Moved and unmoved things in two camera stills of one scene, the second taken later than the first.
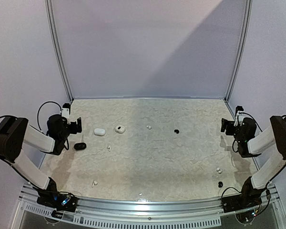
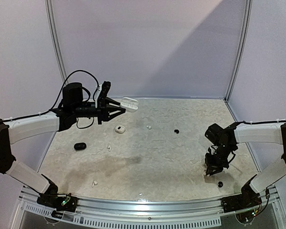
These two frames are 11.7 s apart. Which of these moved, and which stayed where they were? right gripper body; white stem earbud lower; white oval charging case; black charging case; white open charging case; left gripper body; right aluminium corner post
Moved: white oval charging case; right gripper body; left gripper body
Stayed: white stem earbud lower; black charging case; right aluminium corner post; white open charging case
